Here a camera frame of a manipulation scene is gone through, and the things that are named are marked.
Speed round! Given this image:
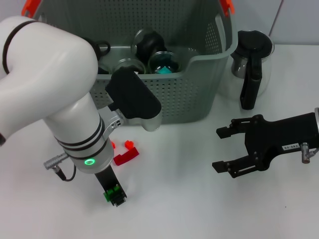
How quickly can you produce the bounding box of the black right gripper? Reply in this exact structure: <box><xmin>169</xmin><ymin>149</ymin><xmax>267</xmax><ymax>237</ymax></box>
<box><xmin>212</xmin><ymin>112</ymin><xmax>319</xmax><ymax>179</ymax></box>

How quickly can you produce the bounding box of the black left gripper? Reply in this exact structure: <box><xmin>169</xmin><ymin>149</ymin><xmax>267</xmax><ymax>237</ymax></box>
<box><xmin>94</xmin><ymin>165</ymin><xmax>129</xmax><ymax>207</ymax></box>

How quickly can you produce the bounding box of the green toy brick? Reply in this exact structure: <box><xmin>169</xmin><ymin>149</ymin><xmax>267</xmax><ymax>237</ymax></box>
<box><xmin>104</xmin><ymin>185</ymin><xmax>120</xmax><ymax>202</ymax></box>

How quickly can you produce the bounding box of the grey perforated storage bin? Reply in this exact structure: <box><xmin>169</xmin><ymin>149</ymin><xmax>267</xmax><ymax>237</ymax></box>
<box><xmin>32</xmin><ymin>0</ymin><xmax>237</xmax><ymax>125</ymax></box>

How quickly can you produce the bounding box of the long dark red toy brick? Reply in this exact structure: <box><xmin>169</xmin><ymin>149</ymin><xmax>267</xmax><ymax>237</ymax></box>
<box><xmin>113</xmin><ymin>146</ymin><xmax>140</xmax><ymax>167</ymax></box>

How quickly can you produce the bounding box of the glass coffee pot black lid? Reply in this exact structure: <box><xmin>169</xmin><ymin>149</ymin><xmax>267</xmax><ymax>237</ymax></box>
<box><xmin>219</xmin><ymin>29</ymin><xmax>275</xmax><ymax>111</ymax></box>

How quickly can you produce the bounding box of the black clay teapot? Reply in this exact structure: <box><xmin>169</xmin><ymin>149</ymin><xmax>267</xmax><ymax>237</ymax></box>
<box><xmin>92</xmin><ymin>39</ymin><xmax>112</xmax><ymax>60</ymax></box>

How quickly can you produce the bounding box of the right gripper cable silver plug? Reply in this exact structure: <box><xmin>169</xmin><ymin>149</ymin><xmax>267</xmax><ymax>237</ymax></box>
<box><xmin>301</xmin><ymin>141</ymin><xmax>319</xmax><ymax>164</ymax></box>

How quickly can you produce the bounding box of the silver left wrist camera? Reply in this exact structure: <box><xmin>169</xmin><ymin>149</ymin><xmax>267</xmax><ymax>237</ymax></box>
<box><xmin>104</xmin><ymin>66</ymin><xmax>162</xmax><ymax>132</ymax></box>

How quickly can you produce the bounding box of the orange bin handle clip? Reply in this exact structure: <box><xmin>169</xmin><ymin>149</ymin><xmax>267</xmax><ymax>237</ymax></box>
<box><xmin>219</xmin><ymin>0</ymin><xmax>235</xmax><ymax>17</ymax></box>
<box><xmin>21</xmin><ymin>0</ymin><xmax>41</xmax><ymax>18</ymax></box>

